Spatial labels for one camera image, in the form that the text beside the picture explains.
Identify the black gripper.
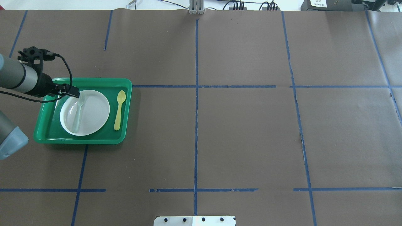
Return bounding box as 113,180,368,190
35,73,79,98

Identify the translucent white plastic fork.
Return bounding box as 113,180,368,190
69,91,86,133

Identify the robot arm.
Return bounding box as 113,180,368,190
0,47,80,160

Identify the white round plate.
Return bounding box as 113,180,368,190
59,90,110,136

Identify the green plastic tray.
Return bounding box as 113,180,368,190
33,78,132,145

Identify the yellow plastic spoon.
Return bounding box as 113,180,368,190
114,90,126,131

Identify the black camera cable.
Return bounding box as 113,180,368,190
0,53,73,103

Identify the metal bracket at table edge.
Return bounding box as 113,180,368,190
188,0,205,14

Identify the white mast base plate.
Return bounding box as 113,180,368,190
153,215,236,226

